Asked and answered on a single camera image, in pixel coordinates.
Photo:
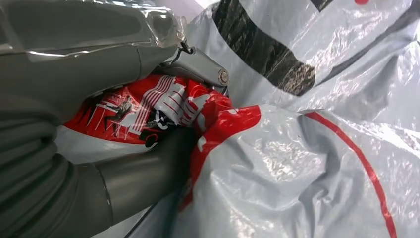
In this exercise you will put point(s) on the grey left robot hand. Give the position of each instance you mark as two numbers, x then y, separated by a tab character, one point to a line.
82	65

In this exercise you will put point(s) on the grey plastic mailer package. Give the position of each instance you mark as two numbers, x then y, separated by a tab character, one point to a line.
279	164

